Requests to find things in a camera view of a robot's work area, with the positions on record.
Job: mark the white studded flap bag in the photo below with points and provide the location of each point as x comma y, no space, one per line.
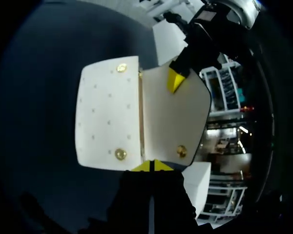
107,109

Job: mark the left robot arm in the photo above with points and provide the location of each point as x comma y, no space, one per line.
244,12

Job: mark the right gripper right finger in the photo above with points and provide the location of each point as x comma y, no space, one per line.
171,200

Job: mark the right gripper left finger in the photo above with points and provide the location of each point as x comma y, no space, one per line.
134,195

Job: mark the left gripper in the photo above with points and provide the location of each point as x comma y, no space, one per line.
205,46

